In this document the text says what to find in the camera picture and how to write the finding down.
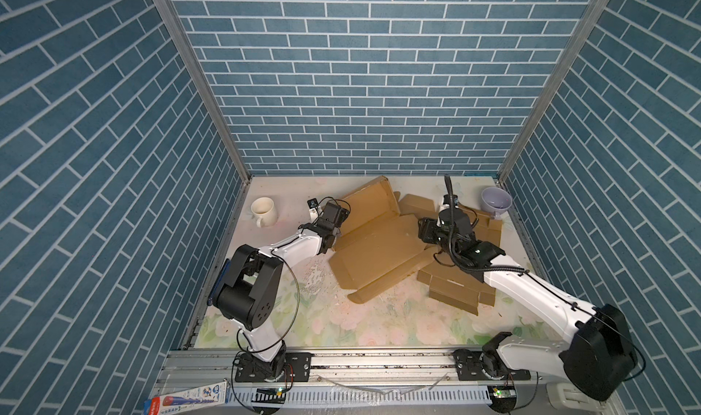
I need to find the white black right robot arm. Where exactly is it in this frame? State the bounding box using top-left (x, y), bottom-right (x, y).
top-left (418, 193), bottom-right (644, 401)

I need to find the aluminium left corner post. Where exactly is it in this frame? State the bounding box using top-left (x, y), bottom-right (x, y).
top-left (153, 0), bottom-right (251, 184)

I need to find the brown cardboard box lower sheet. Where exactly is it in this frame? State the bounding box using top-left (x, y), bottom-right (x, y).
top-left (399, 194), bottom-right (503, 316)

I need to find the blue object at left wall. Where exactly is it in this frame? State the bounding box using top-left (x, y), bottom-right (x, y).
top-left (207, 259), bottom-right (230, 307)

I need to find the brown cardboard box sheet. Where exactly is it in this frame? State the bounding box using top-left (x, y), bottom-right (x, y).
top-left (399, 194), bottom-right (503, 316)
top-left (329, 176), bottom-right (437, 305)

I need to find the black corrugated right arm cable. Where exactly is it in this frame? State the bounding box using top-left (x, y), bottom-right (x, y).
top-left (442, 175), bottom-right (532, 276)

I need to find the white slotted cable duct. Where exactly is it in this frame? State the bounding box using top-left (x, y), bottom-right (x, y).
top-left (233, 385), bottom-right (492, 409)

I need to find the lavender ceramic mug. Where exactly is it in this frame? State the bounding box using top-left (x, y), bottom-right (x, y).
top-left (480, 187), bottom-right (513, 220)

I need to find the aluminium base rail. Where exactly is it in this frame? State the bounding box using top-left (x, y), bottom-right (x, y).
top-left (153, 347), bottom-right (556, 394)

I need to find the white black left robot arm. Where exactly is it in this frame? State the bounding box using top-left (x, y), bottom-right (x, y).
top-left (207, 197), bottom-right (352, 369)

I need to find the brown cardboard box top sheet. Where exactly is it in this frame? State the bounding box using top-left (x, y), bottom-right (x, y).
top-left (329, 176), bottom-right (437, 305)

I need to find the aluminium right corner post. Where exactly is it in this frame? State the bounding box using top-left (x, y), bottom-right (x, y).
top-left (498, 0), bottom-right (611, 185)

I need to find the white ceramic mug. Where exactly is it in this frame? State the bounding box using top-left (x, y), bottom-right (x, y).
top-left (250, 197), bottom-right (279, 228)

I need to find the aluminium corner post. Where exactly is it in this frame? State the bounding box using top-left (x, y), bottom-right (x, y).
top-left (153, 0), bottom-right (251, 184)
top-left (498, 0), bottom-right (611, 185)

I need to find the white plastic device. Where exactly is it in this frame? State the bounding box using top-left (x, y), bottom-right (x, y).
top-left (546, 382), bottom-right (605, 412)

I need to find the white red blue carton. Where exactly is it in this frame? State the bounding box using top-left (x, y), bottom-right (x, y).
top-left (142, 381), bottom-right (228, 415)

